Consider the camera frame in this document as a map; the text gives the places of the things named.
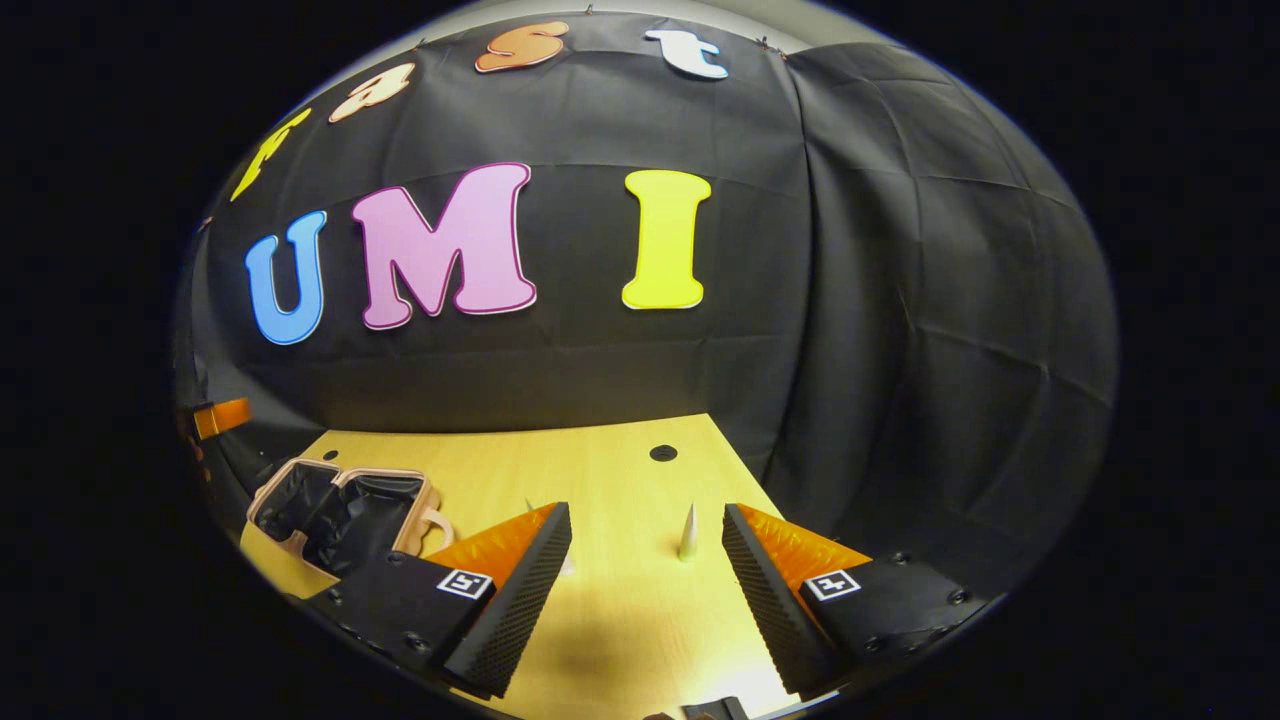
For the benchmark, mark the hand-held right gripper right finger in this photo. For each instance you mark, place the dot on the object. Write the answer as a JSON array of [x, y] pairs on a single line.
[[765, 600]]

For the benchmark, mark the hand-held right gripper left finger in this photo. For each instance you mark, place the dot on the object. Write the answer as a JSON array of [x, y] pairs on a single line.
[[525, 600]]

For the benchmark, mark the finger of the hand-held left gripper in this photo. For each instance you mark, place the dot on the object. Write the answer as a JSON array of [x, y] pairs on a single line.
[[222, 417]]

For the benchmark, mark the pink suitcase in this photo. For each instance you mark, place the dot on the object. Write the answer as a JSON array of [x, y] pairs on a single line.
[[340, 520]]

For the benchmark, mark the black backdrop cloth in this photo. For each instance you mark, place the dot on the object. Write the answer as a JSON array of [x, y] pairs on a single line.
[[900, 300]]

